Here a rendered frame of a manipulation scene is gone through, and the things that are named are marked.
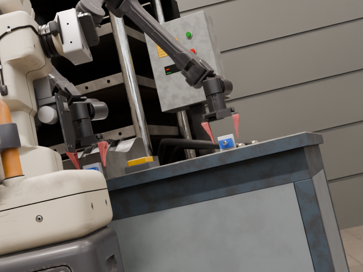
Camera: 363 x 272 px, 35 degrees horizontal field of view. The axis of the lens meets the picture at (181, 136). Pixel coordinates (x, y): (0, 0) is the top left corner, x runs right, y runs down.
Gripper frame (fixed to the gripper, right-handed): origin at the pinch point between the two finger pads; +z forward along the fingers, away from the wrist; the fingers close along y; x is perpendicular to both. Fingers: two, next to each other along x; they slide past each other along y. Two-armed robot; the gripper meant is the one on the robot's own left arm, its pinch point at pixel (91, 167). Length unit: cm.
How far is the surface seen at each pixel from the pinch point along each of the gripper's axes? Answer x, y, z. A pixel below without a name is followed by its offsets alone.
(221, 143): -7.9, -40.1, 1.9
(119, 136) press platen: -90, 4, -16
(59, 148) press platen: -97, 34, -18
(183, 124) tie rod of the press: -146, -24, -19
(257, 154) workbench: 13, -49, 8
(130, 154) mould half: -26.3, -8.6, -2.6
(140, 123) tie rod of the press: -80, -8, -18
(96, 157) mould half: -5.3, -1.2, -2.9
